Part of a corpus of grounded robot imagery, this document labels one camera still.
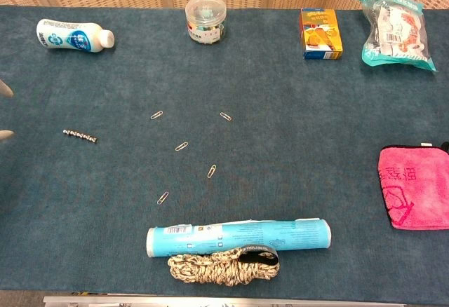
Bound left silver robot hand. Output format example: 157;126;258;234
0;78;15;144

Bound small metal bead bar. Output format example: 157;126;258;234
62;129;99;144

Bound white milk bottle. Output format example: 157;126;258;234
36;18;116;55

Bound clear plastic clip jar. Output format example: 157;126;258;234
185;0;228;46

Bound teal table cloth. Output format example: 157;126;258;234
0;4;449;304

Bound light blue rolled tube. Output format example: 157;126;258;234
146;218;333;258

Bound yellow carton box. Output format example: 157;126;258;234
299;8;344;60

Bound teal snack bag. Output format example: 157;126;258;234
352;0;438;73

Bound pink towel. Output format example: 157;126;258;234
377;142;449;231

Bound braided beige rope bundle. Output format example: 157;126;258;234
166;247;281;287

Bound aluminium frame rail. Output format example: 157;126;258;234
43;294;406;307

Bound black rope strap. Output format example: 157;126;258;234
238;245;281;266

